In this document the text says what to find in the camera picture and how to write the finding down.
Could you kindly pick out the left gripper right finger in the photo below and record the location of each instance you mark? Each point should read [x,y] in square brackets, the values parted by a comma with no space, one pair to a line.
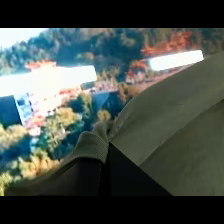
[130,176]

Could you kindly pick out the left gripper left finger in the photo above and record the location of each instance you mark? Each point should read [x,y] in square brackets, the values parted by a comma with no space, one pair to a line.
[73,180]

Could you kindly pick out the olive green shirt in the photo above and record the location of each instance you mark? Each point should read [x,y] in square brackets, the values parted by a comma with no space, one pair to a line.
[173,133]

